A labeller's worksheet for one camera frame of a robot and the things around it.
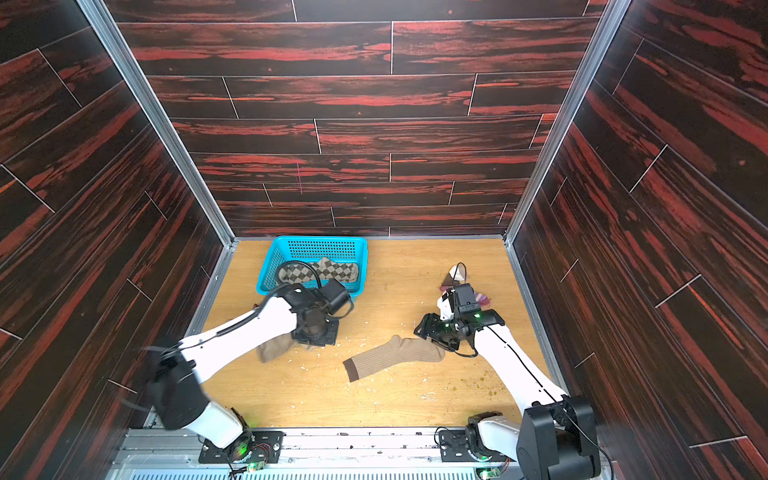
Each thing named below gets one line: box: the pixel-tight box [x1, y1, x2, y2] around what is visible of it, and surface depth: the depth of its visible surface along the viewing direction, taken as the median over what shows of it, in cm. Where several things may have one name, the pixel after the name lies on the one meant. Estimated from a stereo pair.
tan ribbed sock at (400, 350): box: [342, 335, 445, 382], surface depth 91 cm
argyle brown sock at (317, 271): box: [278, 258, 359, 285], surface depth 110 cm
